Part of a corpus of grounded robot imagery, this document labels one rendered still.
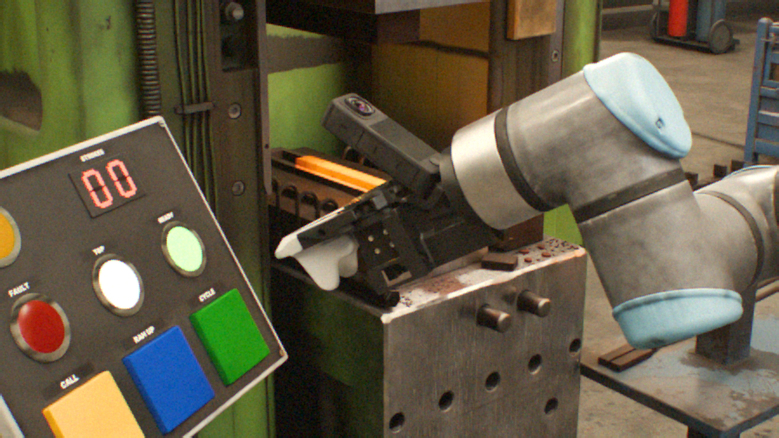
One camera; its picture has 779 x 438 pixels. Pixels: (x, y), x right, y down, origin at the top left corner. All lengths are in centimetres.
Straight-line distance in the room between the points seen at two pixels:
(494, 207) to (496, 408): 72
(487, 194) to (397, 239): 10
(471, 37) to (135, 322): 87
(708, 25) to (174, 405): 787
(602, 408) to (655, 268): 231
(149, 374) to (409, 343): 48
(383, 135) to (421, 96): 89
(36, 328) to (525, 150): 41
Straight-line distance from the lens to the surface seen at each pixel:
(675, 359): 180
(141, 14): 129
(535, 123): 85
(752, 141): 545
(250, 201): 143
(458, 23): 172
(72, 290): 97
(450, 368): 146
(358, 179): 157
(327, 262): 97
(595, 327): 362
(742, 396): 171
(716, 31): 860
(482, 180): 86
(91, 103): 129
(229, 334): 108
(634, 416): 310
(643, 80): 84
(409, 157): 91
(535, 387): 161
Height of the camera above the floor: 146
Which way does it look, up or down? 18 degrees down
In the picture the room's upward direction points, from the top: straight up
